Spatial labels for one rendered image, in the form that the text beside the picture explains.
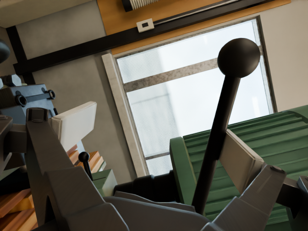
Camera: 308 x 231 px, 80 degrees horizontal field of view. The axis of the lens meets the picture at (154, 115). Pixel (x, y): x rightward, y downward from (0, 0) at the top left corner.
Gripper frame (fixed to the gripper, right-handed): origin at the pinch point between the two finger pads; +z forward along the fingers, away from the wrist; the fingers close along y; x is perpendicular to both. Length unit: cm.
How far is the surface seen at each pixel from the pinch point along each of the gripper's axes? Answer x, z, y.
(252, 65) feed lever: 7.7, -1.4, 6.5
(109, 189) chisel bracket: -17.0, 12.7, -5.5
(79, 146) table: -23, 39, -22
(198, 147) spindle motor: -4.8, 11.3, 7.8
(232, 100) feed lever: 4.6, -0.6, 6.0
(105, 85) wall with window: -16, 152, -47
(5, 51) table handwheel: 3.5, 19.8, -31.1
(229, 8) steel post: 65, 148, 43
